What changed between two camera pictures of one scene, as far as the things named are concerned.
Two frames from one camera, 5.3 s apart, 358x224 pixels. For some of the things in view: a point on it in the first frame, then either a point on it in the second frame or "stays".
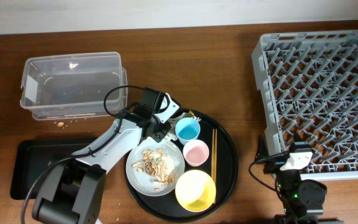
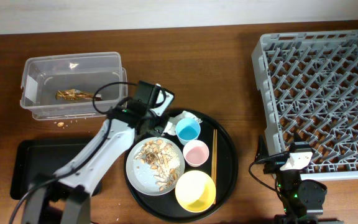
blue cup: (187, 129) stays
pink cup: (196, 152) stays
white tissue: (171, 135) -> (170, 127)
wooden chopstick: (212, 154) stays
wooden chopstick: (215, 163) stays
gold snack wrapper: (189, 114) -> (74, 94)
